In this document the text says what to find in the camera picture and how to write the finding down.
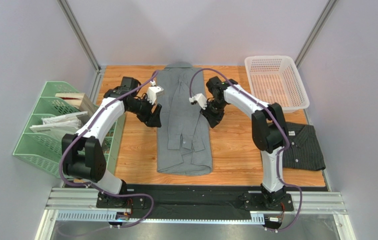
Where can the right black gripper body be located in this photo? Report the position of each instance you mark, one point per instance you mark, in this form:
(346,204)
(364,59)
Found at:
(211,112)

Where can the papers in file rack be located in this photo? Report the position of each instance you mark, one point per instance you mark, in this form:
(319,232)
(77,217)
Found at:
(58,126)

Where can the white plastic basket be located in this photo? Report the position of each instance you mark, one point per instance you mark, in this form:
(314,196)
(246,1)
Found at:
(275,79)

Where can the grey long sleeve shirt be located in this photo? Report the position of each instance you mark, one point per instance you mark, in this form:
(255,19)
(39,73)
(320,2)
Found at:
(183,140)

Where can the aluminium front frame rail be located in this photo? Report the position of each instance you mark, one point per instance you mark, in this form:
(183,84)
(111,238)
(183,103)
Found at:
(71,213)

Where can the wrist white camera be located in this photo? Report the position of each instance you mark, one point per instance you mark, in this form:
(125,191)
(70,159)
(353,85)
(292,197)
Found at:
(198,100)
(153,92)

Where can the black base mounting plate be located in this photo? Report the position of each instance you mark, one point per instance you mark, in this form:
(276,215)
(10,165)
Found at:
(193,202)

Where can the dark striped folded shirt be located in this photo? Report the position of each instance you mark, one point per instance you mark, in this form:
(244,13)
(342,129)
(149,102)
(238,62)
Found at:
(304,152)

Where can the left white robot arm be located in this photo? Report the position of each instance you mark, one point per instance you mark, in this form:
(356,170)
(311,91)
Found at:
(83,161)

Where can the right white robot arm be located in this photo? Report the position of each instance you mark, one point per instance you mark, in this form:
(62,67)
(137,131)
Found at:
(269,130)

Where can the green plastic file rack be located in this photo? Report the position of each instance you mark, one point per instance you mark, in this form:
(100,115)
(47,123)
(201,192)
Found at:
(38,149)

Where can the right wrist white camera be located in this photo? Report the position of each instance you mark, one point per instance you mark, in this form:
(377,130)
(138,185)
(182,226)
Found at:
(198,100)

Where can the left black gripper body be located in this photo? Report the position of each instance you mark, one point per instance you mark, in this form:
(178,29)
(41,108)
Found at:
(141,108)

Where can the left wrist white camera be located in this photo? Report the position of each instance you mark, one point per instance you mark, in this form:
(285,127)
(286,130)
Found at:
(153,92)

